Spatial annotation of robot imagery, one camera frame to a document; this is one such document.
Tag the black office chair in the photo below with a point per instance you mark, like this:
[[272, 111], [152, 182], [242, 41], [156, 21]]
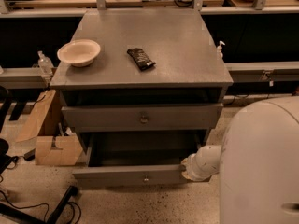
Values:
[[7, 156]]

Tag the white pump bottle right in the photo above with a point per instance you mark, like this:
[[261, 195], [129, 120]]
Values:
[[219, 48]]

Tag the black snack packet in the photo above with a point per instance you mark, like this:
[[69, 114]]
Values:
[[141, 59]]

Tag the brown cardboard box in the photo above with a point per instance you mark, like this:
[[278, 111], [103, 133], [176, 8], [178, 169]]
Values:
[[51, 147]]

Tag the white paper bowl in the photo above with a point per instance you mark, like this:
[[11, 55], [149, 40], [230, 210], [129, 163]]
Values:
[[79, 53]]

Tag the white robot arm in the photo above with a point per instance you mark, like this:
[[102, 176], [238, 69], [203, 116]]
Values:
[[258, 164]]

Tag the grey drawer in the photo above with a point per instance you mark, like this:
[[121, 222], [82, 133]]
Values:
[[136, 158], [125, 118]]

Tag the grey top drawer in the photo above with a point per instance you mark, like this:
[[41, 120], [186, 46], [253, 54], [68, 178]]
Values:
[[125, 118]]

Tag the grey drawer cabinet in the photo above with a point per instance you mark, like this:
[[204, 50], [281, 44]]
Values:
[[188, 69]]

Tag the clear sanitizer bottle left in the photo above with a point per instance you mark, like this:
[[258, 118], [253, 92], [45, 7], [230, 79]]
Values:
[[45, 63]]

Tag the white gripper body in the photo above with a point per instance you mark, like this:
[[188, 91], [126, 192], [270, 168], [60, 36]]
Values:
[[193, 168]]

